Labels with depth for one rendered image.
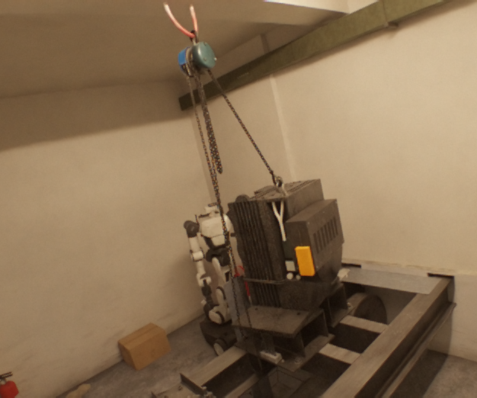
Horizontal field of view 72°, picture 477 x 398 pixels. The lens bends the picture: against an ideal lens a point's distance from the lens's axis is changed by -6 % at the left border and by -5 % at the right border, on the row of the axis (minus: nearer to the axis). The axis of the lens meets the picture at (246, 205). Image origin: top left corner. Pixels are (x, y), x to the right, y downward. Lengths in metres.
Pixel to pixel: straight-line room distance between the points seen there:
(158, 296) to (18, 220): 1.69
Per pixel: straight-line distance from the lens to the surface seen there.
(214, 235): 3.16
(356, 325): 2.44
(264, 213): 2.05
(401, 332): 2.34
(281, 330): 2.05
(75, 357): 4.09
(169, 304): 4.33
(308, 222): 1.86
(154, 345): 3.94
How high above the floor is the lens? 1.95
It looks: 10 degrees down
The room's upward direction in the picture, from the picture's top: 13 degrees counter-clockwise
